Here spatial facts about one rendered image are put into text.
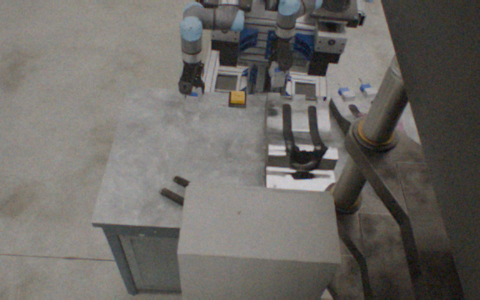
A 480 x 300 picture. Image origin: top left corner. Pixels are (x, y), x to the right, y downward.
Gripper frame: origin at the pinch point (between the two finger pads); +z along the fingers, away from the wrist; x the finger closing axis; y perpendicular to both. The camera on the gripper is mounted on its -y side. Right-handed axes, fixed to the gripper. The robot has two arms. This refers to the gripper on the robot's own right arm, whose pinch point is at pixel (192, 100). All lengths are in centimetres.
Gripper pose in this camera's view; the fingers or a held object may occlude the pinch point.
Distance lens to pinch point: 175.8
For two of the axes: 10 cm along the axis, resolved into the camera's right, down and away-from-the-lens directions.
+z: -0.6, 6.0, 8.0
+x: -9.9, -1.6, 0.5
